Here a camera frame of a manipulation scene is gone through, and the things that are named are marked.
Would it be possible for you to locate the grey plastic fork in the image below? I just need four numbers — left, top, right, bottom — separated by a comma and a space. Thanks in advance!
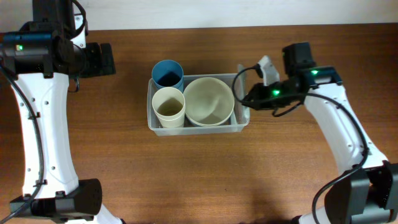
229, 111, 238, 125

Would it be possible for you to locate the cream bowl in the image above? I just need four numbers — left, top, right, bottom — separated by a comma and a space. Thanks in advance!
187, 114, 231, 127
183, 77, 235, 121

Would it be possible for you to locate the blue cup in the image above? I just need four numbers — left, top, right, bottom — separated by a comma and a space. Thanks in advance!
151, 60, 184, 92

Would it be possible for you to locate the cream cup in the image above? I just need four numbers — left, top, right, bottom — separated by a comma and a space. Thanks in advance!
159, 117, 185, 128
151, 87, 185, 121

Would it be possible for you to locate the cream cup back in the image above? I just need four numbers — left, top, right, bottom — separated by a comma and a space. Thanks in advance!
159, 117, 185, 128

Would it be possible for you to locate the white plastic spoon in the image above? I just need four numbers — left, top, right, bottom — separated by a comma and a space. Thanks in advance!
236, 72, 249, 124

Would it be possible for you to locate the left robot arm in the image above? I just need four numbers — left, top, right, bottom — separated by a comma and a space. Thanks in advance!
1, 1, 121, 223

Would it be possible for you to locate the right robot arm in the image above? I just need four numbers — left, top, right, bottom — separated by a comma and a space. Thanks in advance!
239, 42, 397, 223

